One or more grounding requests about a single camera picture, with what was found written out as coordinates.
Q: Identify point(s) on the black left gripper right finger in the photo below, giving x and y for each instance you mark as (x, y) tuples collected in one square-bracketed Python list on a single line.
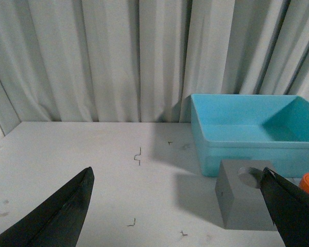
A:
[(288, 206)]

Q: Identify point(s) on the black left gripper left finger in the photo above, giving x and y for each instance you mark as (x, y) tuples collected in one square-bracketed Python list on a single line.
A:
[(58, 220)]

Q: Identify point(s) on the gray block with round hole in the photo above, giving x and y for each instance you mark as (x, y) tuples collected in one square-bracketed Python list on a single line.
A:
[(240, 200)]

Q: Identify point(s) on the blue plastic box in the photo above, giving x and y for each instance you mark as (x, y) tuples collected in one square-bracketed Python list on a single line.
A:
[(271, 128)]

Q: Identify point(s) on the white curtain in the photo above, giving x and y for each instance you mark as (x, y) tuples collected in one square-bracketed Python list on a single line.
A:
[(140, 61)]

